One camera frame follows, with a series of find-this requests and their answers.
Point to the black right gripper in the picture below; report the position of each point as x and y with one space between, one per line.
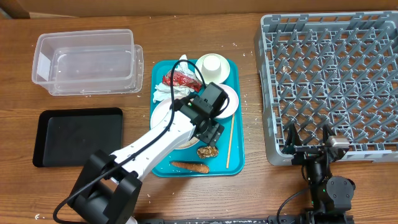
304 153

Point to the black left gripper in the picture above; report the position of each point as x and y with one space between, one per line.
211 136

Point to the red snack wrapper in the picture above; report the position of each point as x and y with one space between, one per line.
180 79

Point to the large white plate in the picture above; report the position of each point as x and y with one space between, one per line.
159 113

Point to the brown crumbly food scrap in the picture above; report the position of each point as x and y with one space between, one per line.
207 151

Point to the white napkin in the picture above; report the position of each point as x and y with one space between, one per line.
163 91

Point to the orange carrot piece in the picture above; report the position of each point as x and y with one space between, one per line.
191 166

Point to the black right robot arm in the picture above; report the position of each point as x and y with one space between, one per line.
330 195

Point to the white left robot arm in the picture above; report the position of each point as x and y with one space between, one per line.
109 184

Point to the pink bowl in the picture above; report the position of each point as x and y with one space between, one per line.
233 102

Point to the wooden chopstick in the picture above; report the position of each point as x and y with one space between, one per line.
230 141

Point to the white upturned cup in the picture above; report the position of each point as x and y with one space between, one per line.
211 67

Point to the teal serving tray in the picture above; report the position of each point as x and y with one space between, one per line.
216 164

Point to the grey dish rack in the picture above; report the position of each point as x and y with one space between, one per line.
336 69

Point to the clear plastic bin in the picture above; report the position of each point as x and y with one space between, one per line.
88 62

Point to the black tray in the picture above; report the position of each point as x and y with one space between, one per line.
70 137

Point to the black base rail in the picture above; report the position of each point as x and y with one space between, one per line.
242 221

